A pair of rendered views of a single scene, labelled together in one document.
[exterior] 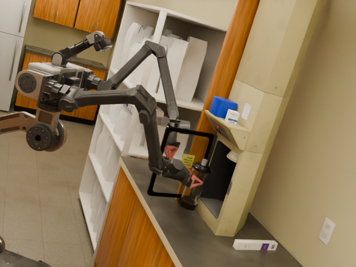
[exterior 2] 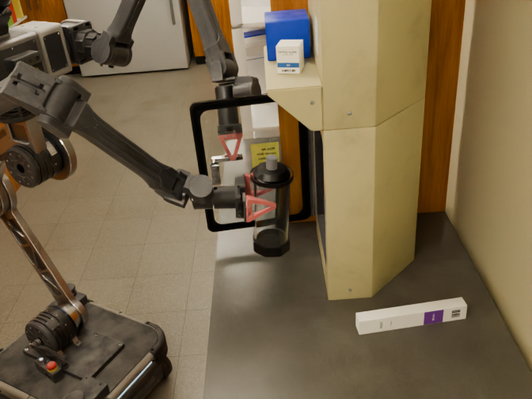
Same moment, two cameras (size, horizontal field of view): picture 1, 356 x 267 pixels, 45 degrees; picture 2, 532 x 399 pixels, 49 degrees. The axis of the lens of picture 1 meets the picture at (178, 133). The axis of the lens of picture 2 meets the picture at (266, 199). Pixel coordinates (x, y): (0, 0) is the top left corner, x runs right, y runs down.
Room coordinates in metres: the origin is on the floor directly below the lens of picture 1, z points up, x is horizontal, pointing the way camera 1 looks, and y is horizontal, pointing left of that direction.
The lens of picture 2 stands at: (0.98, -0.69, 1.93)
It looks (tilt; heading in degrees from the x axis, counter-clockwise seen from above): 31 degrees down; 25
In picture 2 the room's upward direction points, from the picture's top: 5 degrees counter-clockwise
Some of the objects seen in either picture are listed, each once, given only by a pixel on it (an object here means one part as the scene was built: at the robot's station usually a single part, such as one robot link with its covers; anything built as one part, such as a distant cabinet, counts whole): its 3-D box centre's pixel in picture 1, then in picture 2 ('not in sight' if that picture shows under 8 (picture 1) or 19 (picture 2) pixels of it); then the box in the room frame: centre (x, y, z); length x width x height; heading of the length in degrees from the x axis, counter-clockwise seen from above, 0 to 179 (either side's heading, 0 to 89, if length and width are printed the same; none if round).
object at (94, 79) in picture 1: (92, 82); (90, 43); (2.43, 0.55, 1.45); 0.09 x 0.08 x 0.12; 173
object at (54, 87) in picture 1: (53, 89); not in sight; (1.94, 0.61, 1.45); 0.09 x 0.08 x 0.12; 173
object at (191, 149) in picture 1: (180, 164); (253, 165); (2.25, -0.06, 1.19); 0.30 x 0.01 x 0.40; 120
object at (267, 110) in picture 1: (245, 158); (369, 131); (2.25, -0.39, 1.33); 0.32 x 0.25 x 0.77; 24
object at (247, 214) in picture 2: (193, 180); (256, 203); (2.08, -0.15, 1.18); 0.09 x 0.07 x 0.07; 116
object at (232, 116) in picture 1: (232, 116); (290, 56); (2.13, -0.24, 1.54); 0.05 x 0.05 x 0.06; 9
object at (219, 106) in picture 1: (223, 107); (286, 34); (2.24, -0.19, 1.56); 0.10 x 0.10 x 0.09; 24
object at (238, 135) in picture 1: (223, 128); (290, 84); (2.17, -0.22, 1.46); 0.32 x 0.11 x 0.10; 24
